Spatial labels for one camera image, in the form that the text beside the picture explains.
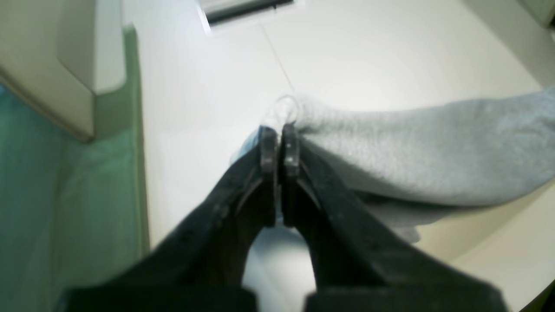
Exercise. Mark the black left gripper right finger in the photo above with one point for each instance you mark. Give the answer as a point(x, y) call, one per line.
point(359, 264)

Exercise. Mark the grey t-shirt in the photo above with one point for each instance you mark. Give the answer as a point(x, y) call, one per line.
point(472, 153)

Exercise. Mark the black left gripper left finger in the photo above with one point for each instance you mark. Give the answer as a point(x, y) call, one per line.
point(200, 265)

